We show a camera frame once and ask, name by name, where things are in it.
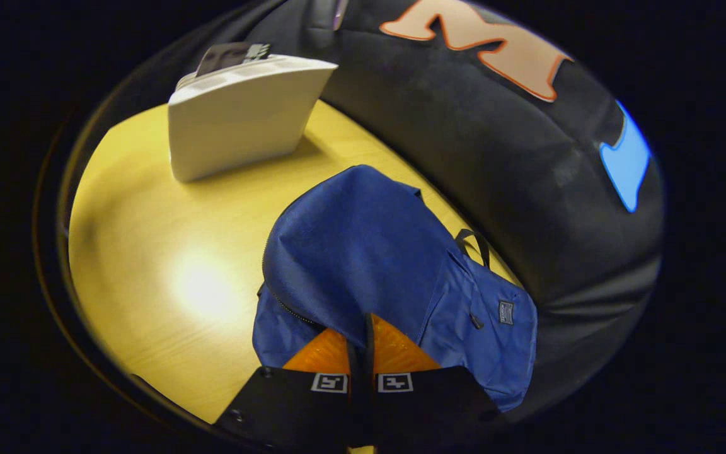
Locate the black cover book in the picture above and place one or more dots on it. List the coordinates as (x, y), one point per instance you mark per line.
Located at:
(224, 57)

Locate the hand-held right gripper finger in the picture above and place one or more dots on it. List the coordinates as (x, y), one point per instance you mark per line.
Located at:
(355, 391)
(370, 353)

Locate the white plastic bookshelf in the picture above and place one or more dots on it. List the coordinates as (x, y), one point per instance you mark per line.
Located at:
(243, 126)

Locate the black backdrop cloth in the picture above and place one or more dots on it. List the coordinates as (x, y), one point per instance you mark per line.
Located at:
(464, 157)

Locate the blue schoolbag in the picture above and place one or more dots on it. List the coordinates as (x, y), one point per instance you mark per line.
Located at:
(363, 239)

